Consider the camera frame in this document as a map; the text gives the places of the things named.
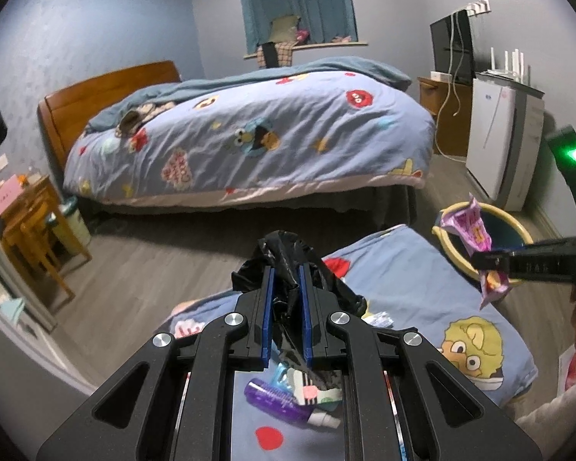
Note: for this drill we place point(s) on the green and white medicine box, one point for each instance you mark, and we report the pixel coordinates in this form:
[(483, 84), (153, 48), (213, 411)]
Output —
[(312, 394)]

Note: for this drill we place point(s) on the pink toy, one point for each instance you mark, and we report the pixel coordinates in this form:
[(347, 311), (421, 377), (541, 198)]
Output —
[(301, 35)]

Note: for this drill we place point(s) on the small white box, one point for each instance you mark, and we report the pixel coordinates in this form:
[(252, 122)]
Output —
[(441, 76)]

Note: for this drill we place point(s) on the pink box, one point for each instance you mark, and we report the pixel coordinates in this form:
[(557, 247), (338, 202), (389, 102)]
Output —
[(4, 197)]

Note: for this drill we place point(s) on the teal curtain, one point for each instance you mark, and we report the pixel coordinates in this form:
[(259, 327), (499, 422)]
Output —
[(312, 5)]

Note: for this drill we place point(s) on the clear blue plastic package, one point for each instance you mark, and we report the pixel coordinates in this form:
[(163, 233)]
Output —
[(281, 375)]

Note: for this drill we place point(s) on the wooden nightstand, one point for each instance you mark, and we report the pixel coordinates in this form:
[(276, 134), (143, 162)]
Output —
[(29, 230)]

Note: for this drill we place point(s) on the white wall hooks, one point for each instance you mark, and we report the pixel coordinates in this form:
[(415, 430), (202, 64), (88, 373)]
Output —
[(480, 7)]

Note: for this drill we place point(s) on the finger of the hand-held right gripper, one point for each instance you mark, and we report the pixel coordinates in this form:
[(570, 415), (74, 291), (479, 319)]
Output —
[(499, 261)]

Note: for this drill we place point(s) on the brown patterned cloth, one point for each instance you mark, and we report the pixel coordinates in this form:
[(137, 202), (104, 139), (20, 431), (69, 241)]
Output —
[(134, 122)]

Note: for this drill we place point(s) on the black plastic bag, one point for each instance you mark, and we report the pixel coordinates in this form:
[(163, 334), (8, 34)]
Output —
[(288, 254)]

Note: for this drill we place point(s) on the purple bottle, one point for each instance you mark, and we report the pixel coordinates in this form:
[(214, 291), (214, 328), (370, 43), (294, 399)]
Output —
[(273, 396)]

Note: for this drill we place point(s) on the black monitor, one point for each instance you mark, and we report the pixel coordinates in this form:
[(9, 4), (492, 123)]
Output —
[(449, 48)]

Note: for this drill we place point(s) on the white router with antennas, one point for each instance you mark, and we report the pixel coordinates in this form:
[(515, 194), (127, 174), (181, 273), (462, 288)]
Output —
[(504, 69)]

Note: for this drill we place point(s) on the turquoise object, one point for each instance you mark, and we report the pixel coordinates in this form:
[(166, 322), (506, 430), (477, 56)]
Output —
[(12, 309)]

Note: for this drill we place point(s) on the plaid cloth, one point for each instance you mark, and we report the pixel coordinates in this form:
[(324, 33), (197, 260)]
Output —
[(285, 55)]

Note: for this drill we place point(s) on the wooden window sill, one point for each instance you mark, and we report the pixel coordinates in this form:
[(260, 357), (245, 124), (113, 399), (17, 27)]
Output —
[(326, 45)]

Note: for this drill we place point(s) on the purple snack wrapper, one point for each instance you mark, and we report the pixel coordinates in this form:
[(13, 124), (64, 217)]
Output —
[(465, 225)]

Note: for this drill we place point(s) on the teal bin with yellow rim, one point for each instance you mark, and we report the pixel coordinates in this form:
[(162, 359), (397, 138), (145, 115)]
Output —
[(506, 235)]

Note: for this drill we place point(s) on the wooden bed headboard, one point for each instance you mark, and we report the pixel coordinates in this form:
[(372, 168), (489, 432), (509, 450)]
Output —
[(101, 86)]

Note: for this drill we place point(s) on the white air purifier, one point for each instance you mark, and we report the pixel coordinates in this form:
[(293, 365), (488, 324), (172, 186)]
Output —
[(492, 134)]

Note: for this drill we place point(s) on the olive cushion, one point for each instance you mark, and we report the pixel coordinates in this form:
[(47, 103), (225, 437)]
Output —
[(284, 29)]

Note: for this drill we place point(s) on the dark grey bed base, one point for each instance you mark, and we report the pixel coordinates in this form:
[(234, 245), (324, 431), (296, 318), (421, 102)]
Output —
[(269, 211)]

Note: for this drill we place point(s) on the grey-blue blanket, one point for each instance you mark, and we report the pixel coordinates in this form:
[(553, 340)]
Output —
[(350, 65)]

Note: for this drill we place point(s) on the blue cartoon print duvet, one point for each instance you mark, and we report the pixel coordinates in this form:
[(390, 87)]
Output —
[(269, 120)]

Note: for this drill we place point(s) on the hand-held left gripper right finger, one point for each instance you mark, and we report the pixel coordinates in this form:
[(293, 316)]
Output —
[(307, 317)]

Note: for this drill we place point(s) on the wooden cabinet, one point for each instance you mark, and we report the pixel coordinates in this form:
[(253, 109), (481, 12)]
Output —
[(449, 120)]

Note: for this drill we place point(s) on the white and green container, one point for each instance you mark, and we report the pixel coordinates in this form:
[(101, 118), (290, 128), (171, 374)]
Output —
[(72, 228)]

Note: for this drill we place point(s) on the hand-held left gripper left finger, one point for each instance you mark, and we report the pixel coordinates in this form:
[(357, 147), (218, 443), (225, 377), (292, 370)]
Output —
[(268, 317)]

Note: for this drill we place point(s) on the silver foil blister pack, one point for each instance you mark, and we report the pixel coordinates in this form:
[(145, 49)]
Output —
[(379, 320)]

